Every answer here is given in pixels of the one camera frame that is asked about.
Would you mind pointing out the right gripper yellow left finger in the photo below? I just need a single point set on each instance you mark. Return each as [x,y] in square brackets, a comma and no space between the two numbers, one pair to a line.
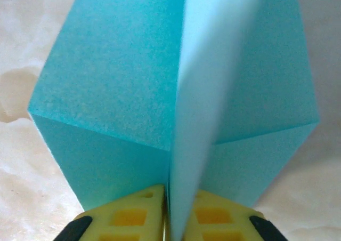
[128,217]

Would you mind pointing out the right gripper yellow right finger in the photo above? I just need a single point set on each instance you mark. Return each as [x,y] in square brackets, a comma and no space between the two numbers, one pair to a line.
[226,219]

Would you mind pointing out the light blue cloth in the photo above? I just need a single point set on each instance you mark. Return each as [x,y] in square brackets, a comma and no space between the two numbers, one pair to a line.
[120,78]

